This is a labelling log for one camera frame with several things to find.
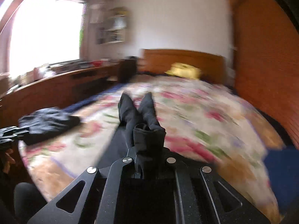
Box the red basket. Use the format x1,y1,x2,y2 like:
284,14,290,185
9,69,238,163
91,60,104,67

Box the yellow plush toy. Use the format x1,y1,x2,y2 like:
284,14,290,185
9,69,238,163
165,63,202,79

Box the wooden headboard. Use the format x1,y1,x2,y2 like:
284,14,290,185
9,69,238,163
137,49,226,84

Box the folded blue garment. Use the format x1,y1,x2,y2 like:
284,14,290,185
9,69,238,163
263,146,298,213

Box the wooden desk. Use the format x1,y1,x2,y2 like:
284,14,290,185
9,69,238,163
0,63,121,129

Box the floral bed blanket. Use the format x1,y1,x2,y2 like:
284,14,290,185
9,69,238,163
19,75,284,223

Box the person's left hand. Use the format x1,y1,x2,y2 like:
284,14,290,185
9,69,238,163
1,148,16,174

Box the black trench coat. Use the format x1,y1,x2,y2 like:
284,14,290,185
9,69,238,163
95,91,178,224

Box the navy blue bed sheet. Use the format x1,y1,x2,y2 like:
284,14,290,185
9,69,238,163
63,83,126,113

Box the folded dark grey jacket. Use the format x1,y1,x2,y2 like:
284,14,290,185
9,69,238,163
18,107,81,146

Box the white wall shelf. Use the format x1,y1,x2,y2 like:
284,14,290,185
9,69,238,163
90,3,128,45

